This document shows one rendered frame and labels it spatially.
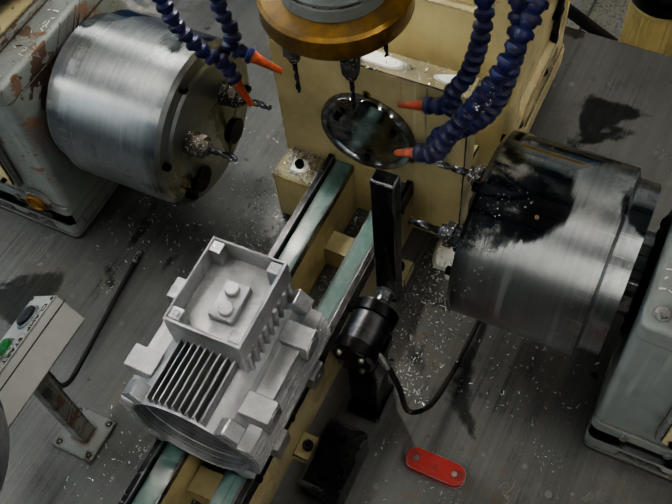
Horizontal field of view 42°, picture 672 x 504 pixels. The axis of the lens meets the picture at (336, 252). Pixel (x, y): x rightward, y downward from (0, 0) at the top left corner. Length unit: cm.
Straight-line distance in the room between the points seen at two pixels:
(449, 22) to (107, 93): 48
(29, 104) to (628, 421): 92
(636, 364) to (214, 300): 49
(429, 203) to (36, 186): 62
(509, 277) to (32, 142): 72
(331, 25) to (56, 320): 49
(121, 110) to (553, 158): 57
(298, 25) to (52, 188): 60
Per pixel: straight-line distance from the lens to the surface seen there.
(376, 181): 94
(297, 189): 139
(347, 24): 97
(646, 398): 113
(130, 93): 122
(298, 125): 136
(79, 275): 149
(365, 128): 127
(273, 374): 104
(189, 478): 123
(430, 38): 128
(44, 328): 113
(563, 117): 161
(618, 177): 108
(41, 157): 138
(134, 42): 126
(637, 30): 207
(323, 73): 124
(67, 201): 147
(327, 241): 138
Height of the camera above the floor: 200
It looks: 58 degrees down
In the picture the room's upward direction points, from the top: 8 degrees counter-clockwise
